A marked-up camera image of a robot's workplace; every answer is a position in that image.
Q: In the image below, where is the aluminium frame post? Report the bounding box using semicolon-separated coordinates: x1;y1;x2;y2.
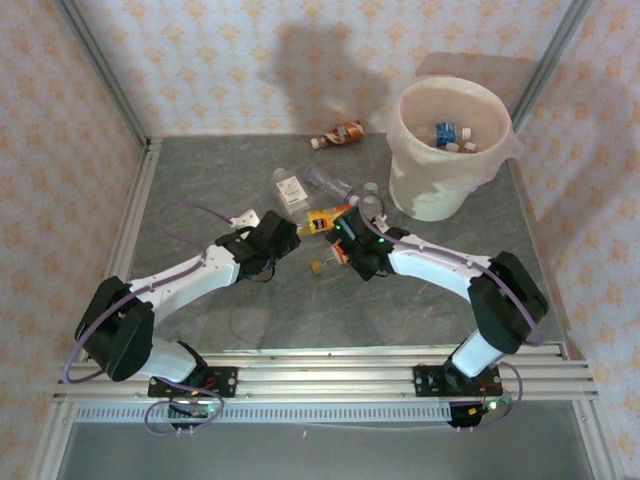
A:
513;0;595;129
53;0;151;147

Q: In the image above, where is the white bin with plastic liner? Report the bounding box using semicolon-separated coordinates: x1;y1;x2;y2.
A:
388;77;524;223

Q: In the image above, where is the square clear bottle white label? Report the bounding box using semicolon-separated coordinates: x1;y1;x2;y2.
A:
272;168;310;222

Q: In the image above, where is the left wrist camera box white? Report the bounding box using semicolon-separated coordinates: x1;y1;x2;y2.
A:
229;209;262;229

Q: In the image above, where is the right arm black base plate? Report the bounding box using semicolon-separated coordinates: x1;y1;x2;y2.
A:
413;363;503;399

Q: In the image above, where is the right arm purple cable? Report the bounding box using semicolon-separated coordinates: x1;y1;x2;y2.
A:
359;197;545;432

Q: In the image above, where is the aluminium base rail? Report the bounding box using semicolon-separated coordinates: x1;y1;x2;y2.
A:
52;344;600;404

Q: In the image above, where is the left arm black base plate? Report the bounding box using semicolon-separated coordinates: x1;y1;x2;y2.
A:
148;366;239;400

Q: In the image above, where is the aluminium frame leg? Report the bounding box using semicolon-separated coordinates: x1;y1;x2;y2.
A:
27;399;76;480
574;399;626;480

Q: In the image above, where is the small clear bottle green cap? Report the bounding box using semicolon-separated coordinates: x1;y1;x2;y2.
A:
359;182;385;218

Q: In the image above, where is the clear bluish plastic bottle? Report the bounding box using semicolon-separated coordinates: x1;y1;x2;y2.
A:
304;164;362;207

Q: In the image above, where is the brown label drink bottle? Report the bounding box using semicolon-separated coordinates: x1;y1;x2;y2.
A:
309;119;365;151

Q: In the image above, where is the aluminium table side rail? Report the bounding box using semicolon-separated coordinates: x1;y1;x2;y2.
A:
102;137;164;354
508;159;584;361

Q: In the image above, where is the orange juice bottle yellow label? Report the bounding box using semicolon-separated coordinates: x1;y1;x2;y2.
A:
297;202;354;237

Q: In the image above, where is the slotted grey cable duct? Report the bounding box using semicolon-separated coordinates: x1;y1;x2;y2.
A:
73;403;454;425

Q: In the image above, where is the orange label plastic bottle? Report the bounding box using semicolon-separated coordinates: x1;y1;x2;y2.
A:
309;242;351;277

